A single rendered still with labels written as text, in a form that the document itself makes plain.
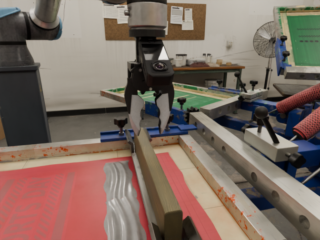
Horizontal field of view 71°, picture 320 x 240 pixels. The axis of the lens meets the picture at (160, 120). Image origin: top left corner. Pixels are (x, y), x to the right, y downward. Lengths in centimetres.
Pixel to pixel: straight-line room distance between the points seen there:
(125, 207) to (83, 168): 22
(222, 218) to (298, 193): 15
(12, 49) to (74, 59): 316
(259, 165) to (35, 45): 411
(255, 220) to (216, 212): 9
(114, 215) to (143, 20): 38
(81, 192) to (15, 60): 71
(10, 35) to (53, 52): 318
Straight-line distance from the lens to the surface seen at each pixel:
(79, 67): 428
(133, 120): 46
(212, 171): 60
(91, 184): 62
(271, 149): 58
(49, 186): 65
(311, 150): 69
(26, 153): 80
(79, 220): 53
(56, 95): 442
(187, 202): 55
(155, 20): 44
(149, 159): 49
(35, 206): 60
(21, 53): 116
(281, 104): 102
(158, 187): 41
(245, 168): 58
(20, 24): 117
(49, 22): 114
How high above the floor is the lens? 130
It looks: 19 degrees down
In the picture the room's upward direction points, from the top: straight up
